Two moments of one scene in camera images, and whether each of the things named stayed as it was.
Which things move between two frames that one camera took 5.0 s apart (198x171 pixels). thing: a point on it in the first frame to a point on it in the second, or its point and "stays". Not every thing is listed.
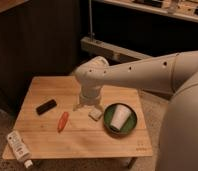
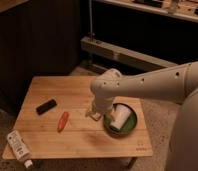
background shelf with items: [188, 9] stays
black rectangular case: [46, 106] stays
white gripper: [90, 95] to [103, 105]
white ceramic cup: [120, 116] stays
